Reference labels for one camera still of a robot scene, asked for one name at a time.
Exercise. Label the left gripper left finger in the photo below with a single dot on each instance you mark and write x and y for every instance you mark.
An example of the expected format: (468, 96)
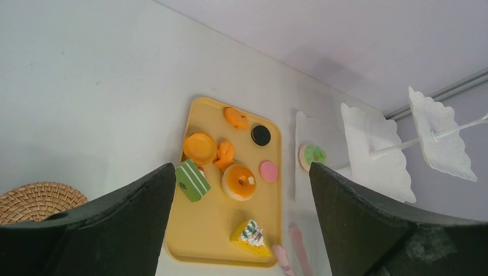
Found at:
(120, 233)

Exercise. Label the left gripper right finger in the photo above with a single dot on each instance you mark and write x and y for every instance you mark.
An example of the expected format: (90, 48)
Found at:
(367, 233)

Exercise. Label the pink handled metal tongs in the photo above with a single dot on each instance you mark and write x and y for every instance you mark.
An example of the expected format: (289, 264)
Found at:
(296, 236)

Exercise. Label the green frosted donut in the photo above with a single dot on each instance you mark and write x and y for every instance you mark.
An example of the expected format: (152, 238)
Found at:
(311, 153)

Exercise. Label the yellow cream cake slice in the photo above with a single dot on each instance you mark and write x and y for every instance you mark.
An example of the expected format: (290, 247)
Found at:
(249, 236)

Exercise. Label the green layered cake slice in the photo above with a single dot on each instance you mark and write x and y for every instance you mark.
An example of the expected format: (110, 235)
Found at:
(192, 180)

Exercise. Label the white three tier stand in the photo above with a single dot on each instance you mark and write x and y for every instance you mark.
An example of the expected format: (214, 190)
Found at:
(435, 159)

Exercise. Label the pink macaron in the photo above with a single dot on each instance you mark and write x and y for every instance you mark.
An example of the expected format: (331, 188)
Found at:
(268, 171)

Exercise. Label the orange round tart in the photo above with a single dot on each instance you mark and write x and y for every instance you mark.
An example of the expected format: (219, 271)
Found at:
(200, 147)

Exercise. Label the yellow serving tray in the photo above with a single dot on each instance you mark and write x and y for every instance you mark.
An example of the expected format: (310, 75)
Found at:
(200, 232)

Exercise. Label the orange glazed donut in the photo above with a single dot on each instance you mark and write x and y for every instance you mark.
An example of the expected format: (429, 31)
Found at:
(239, 182)

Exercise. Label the small orange pastry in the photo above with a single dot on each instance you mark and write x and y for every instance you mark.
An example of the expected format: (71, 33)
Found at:
(225, 155)

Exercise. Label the black round cookie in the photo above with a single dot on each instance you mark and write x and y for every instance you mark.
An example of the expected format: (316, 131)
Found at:
(261, 136)

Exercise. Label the orange croissant pastry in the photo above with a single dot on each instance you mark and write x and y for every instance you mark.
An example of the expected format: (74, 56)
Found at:
(234, 118)

